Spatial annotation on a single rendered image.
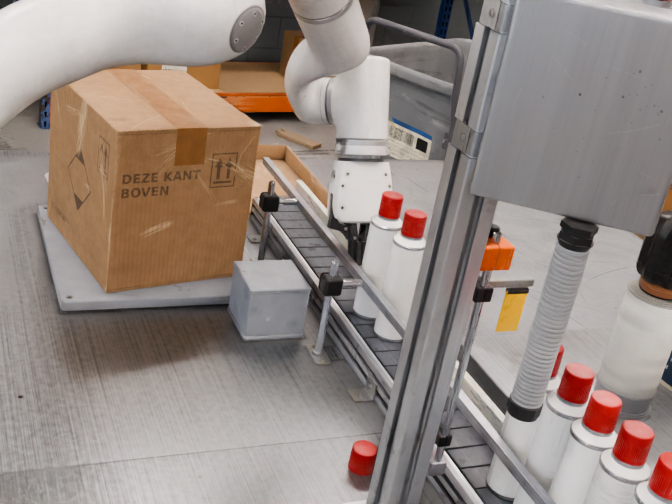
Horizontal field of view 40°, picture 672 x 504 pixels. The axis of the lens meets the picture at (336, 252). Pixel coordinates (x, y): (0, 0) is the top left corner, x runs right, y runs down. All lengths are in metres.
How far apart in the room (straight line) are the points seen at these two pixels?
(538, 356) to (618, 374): 0.47
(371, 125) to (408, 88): 2.01
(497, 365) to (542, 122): 0.65
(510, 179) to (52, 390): 0.71
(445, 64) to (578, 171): 3.26
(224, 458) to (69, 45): 0.54
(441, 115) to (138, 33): 2.42
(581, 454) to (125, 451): 0.55
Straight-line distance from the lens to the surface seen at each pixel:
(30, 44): 1.02
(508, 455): 1.09
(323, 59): 1.35
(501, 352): 1.46
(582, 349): 1.54
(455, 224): 0.92
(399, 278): 1.36
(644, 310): 1.32
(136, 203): 1.44
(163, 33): 1.06
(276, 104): 5.13
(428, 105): 3.43
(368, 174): 1.48
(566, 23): 0.82
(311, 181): 2.03
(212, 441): 1.23
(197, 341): 1.43
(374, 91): 1.47
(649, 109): 0.84
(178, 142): 1.43
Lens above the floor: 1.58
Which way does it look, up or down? 25 degrees down
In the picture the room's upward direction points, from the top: 10 degrees clockwise
